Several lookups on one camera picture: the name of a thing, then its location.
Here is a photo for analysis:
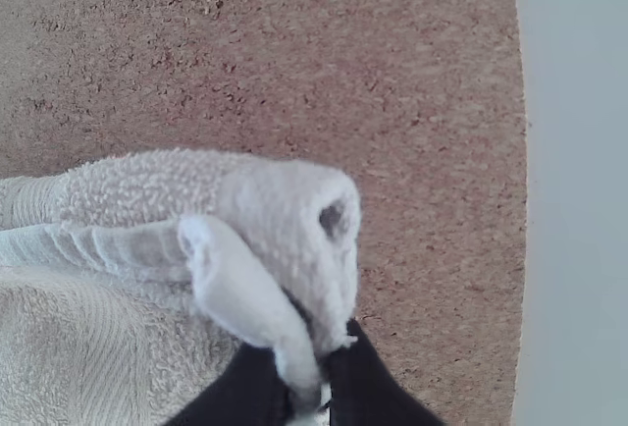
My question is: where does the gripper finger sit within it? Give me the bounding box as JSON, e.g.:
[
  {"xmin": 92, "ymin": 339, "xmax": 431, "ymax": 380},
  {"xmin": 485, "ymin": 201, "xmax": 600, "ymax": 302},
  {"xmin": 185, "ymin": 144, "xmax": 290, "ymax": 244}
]
[
  {"xmin": 165, "ymin": 340, "xmax": 298, "ymax": 426},
  {"xmin": 324, "ymin": 317, "xmax": 445, "ymax": 426}
]

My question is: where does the pale towel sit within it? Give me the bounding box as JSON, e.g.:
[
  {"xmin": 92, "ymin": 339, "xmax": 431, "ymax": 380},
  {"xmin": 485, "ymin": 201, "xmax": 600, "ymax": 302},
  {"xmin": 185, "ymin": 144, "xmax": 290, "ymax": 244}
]
[{"xmin": 0, "ymin": 148, "xmax": 364, "ymax": 426}]

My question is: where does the cork mat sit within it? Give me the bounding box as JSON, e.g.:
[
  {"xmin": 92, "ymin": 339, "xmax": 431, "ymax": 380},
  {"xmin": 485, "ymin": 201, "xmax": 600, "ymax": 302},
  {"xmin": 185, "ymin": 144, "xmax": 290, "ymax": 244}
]
[{"xmin": 0, "ymin": 0, "xmax": 534, "ymax": 426}]

